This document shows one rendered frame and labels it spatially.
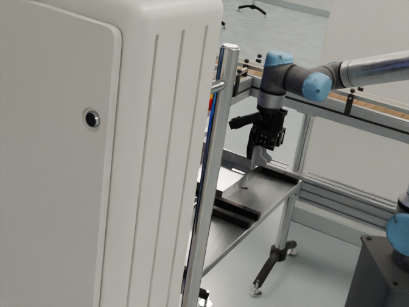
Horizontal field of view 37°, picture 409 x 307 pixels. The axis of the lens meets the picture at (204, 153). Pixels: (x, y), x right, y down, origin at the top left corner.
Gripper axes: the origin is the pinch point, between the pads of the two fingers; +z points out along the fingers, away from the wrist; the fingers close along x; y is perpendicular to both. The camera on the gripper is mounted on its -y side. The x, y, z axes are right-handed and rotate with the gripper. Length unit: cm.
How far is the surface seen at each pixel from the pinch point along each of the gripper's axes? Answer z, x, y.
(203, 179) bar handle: -38, -87, 27
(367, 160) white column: 43, 144, 8
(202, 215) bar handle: -32, -87, 27
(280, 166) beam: 37, 87, -19
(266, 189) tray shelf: 3.6, -3.2, 7.6
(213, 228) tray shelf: 3.7, -33.0, 6.2
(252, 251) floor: 92, 98, -27
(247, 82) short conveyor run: 0, 76, -38
